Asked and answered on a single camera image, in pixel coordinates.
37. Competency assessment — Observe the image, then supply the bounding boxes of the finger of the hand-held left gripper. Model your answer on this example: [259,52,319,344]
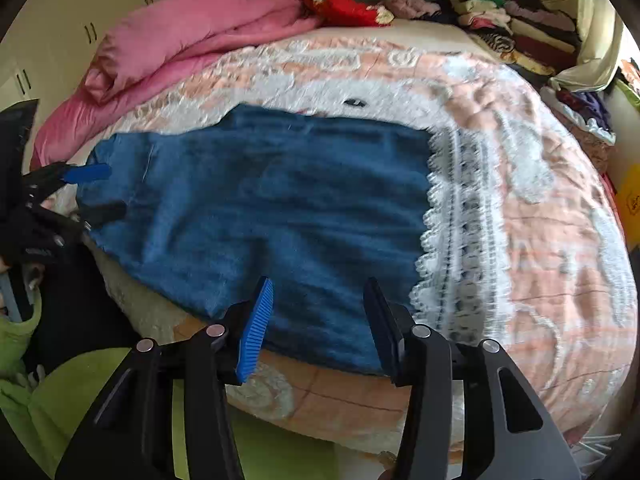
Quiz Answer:
[22,161,113,196]
[29,200,127,241]

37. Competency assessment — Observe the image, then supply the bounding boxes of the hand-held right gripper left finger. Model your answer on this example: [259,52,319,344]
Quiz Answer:
[55,276,275,480]

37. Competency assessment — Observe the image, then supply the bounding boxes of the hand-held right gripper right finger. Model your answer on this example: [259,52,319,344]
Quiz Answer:
[362,277,583,480]

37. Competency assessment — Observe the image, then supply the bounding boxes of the blue denim pants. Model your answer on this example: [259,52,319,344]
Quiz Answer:
[75,104,437,377]

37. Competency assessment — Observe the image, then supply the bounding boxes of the pink quilt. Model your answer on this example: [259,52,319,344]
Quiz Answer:
[30,0,326,171]

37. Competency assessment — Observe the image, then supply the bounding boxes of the peach and white bedspread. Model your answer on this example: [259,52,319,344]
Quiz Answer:
[30,27,631,461]

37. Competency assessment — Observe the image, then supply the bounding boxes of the lime green cloth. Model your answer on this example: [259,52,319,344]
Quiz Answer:
[0,305,341,480]

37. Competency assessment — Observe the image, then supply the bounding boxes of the white wardrobe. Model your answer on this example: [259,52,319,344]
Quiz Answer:
[0,0,176,116]

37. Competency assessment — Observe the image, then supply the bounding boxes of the purple clothes pile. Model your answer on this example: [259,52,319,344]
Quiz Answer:
[540,85,618,146]

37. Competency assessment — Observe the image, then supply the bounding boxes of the red patterned cloth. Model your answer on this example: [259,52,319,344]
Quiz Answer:
[292,0,396,28]

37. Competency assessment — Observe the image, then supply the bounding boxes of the mauve knitted garment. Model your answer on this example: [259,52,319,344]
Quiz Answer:
[382,0,443,21]

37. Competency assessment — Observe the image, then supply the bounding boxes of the stack of folded clothes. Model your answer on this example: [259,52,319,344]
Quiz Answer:
[440,0,583,78]

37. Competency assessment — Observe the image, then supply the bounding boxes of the cream curtain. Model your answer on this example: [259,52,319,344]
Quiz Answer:
[547,0,626,93]

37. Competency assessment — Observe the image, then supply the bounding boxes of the clothes pile on windowsill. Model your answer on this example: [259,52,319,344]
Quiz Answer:
[617,57,640,106]

